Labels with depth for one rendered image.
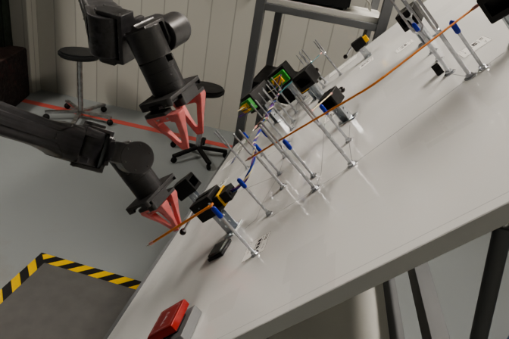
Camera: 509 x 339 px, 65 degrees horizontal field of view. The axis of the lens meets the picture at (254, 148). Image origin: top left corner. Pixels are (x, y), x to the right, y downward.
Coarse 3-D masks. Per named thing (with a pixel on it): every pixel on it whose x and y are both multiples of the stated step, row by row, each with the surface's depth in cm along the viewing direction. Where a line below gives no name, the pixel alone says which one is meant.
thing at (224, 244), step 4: (224, 240) 73; (228, 240) 73; (216, 244) 74; (220, 244) 73; (224, 244) 72; (228, 244) 72; (216, 248) 73; (220, 248) 71; (224, 248) 71; (212, 252) 72; (216, 252) 71; (220, 252) 71; (224, 252) 71; (208, 256) 72; (212, 256) 72; (216, 256) 71; (220, 256) 70; (208, 260) 72
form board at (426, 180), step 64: (448, 0) 110; (384, 64) 102; (448, 64) 69; (384, 128) 66; (448, 128) 51; (256, 192) 88; (320, 192) 63; (384, 192) 49; (448, 192) 40; (192, 256) 82; (256, 256) 60; (320, 256) 47; (384, 256) 39; (128, 320) 77; (256, 320) 46
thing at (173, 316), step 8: (176, 304) 57; (184, 304) 56; (168, 312) 56; (176, 312) 54; (184, 312) 55; (160, 320) 56; (168, 320) 54; (176, 320) 53; (152, 328) 55; (160, 328) 54; (168, 328) 52; (176, 328) 53; (152, 336) 54; (160, 336) 53; (168, 336) 54
